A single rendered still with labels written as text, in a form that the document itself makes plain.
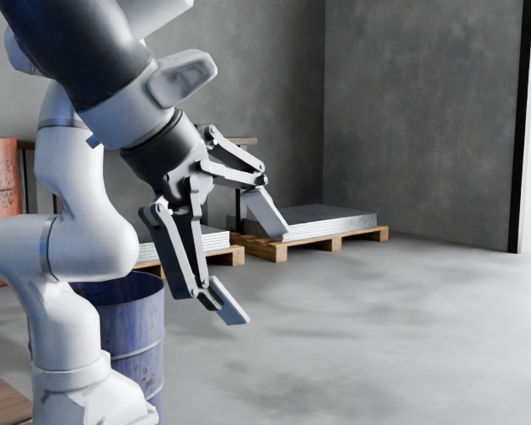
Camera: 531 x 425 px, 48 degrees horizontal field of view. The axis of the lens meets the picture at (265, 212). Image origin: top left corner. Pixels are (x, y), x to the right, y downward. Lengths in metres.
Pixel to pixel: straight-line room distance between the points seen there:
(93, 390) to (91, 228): 0.28
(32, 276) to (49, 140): 0.22
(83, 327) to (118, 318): 0.73
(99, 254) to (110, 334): 0.82
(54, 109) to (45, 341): 0.38
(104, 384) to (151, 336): 0.78
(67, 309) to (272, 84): 4.70
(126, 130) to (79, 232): 0.46
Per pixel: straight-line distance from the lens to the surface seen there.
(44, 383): 1.08
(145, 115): 0.55
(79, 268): 1.00
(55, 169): 1.03
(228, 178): 0.65
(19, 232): 1.03
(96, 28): 0.54
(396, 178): 5.44
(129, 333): 1.80
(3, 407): 1.54
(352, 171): 5.78
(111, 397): 1.11
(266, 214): 0.71
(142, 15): 0.63
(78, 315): 1.05
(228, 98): 5.30
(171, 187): 0.59
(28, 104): 4.52
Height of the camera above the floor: 1.00
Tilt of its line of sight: 9 degrees down
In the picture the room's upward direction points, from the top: straight up
